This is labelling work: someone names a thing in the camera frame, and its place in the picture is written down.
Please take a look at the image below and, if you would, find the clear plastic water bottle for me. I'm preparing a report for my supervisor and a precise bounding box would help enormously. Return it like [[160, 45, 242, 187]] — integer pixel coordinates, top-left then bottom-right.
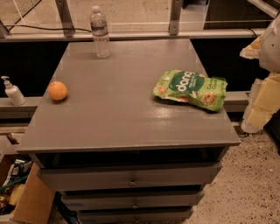
[[90, 5, 110, 59]]

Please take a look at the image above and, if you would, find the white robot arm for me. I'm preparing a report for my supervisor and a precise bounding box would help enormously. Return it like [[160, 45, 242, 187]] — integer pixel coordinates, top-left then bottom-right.
[[240, 15, 280, 134]]

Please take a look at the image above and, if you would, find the cardboard box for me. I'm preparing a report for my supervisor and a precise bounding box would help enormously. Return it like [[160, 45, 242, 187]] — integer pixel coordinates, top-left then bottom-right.
[[0, 164, 54, 224]]

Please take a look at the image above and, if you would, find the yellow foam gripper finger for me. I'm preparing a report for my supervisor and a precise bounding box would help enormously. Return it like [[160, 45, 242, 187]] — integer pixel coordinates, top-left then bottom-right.
[[240, 36, 263, 60], [241, 73, 280, 134]]

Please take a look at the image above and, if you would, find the white pump dispenser bottle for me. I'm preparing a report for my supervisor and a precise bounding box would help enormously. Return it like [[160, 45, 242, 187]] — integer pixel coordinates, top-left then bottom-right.
[[1, 76, 25, 106]]

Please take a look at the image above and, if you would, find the green rice chip bag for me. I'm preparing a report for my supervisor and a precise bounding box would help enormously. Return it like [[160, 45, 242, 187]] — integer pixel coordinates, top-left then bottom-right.
[[153, 70, 228, 112]]

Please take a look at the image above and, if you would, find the black cable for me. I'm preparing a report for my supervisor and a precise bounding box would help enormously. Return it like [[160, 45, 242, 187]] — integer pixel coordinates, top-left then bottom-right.
[[3, 24, 93, 33]]

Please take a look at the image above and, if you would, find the grey drawer cabinet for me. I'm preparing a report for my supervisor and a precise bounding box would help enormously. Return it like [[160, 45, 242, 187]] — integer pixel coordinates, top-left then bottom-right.
[[20, 39, 239, 224]]

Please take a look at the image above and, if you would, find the top drawer knob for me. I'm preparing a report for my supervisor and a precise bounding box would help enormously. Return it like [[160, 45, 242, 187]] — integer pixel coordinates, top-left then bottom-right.
[[129, 178, 137, 186]]

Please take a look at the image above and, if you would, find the orange fruit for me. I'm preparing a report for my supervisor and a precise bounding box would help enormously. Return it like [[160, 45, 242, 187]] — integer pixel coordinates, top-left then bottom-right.
[[48, 81, 67, 101]]

